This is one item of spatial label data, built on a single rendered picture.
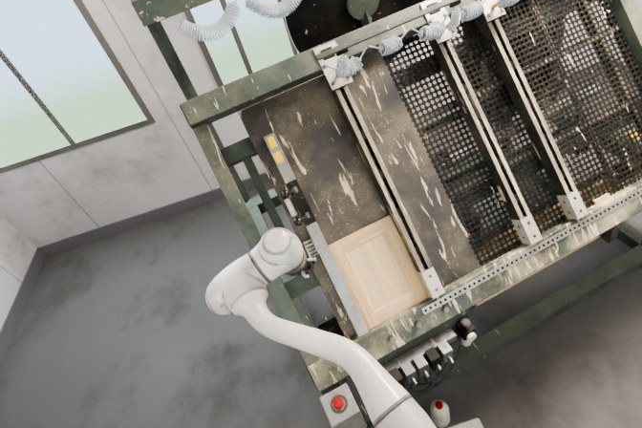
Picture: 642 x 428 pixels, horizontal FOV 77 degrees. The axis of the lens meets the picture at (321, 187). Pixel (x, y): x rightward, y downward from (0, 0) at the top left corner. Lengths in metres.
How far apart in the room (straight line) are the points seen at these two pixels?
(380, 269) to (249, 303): 0.89
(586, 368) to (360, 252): 1.56
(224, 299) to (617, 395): 2.25
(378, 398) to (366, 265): 0.96
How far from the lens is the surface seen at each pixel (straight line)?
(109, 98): 3.78
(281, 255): 1.04
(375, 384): 0.96
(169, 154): 4.00
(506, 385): 2.75
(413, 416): 0.94
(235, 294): 1.08
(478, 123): 1.98
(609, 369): 2.90
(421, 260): 1.88
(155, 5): 1.93
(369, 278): 1.84
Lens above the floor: 2.54
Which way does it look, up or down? 41 degrees down
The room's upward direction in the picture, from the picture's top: 18 degrees counter-clockwise
